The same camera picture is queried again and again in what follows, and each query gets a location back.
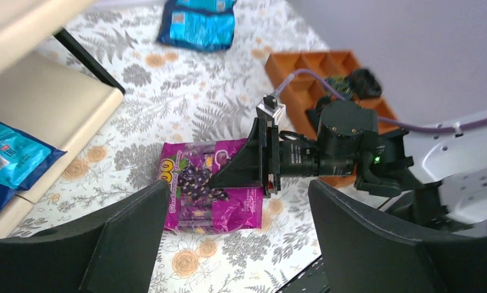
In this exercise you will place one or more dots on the orange compartment tray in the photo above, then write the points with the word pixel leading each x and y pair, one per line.
pixel 304 91

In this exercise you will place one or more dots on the blue candy bag shelf right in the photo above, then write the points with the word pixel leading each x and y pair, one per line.
pixel 24 159

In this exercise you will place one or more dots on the black coiled item right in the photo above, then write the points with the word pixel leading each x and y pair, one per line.
pixel 364 84

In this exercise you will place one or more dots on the floral table cloth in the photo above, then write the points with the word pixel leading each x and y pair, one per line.
pixel 177 95

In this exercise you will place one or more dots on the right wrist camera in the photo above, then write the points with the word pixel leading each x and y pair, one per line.
pixel 270 108

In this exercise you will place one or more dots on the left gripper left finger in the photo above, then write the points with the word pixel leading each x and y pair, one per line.
pixel 113 249

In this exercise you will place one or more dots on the blue candy bag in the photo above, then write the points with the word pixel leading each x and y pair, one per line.
pixel 205 26

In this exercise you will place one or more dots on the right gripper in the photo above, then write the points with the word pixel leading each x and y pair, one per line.
pixel 269 155

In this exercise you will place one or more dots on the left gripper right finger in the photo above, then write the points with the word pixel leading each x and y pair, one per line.
pixel 367 250

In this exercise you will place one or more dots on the purple candy bag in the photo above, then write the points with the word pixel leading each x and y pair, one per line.
pixel 194 207

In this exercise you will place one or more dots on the cream three-tier shelf rack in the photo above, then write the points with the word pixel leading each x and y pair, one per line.
pixel 44 98

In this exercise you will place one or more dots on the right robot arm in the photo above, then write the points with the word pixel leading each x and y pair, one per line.
pixel 445 165

